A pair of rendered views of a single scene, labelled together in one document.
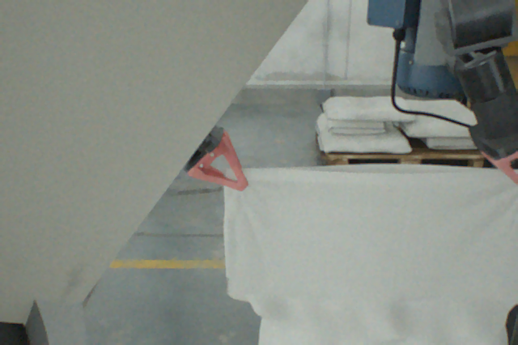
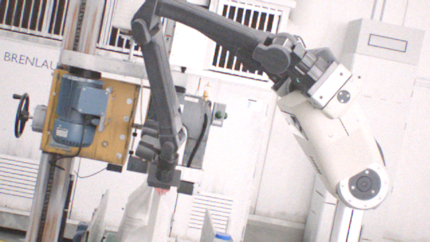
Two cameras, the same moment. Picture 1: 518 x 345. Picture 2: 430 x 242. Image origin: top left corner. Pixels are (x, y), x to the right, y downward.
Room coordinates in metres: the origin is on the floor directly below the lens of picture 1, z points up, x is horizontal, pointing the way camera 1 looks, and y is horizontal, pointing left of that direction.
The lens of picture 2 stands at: (0.69, 2.47, 1.41)
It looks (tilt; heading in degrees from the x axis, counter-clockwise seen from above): 3 degrees down; 265
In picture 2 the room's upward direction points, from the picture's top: 11 degrees clockwise
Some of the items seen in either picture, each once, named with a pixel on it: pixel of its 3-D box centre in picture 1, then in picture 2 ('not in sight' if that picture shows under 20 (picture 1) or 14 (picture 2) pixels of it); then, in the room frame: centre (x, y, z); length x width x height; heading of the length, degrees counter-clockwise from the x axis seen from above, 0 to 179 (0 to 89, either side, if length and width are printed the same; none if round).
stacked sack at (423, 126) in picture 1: (445, 124); not in sight; (3.52, -1.40, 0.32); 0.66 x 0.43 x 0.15; 87
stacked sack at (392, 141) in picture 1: (363, 139); not in sight; (3.54, -0.80, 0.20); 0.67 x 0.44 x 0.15; 90
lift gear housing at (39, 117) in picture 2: not in sight; (40, 118); (1.12, -0.57, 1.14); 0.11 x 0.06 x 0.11; 90
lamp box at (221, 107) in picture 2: not in sight; (218, 114); (0.44, -0.51, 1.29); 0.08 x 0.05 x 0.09; 90
